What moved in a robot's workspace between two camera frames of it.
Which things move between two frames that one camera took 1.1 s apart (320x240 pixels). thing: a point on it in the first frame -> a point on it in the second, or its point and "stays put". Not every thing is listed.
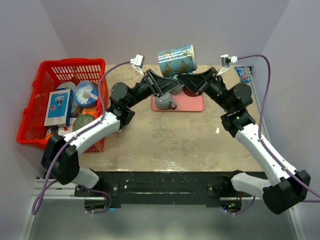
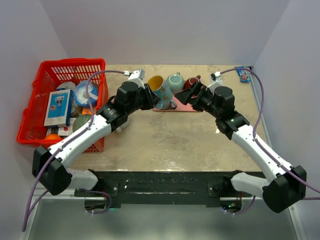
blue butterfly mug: x=177 y=61 -> x=157 y=85
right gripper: x=196 y=82 -> x=186 y=96
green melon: x=81 y=120 stays put
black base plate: x=138 y=189 stays put
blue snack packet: x=242 y=74 stays put
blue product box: x=59 y=107 stays put
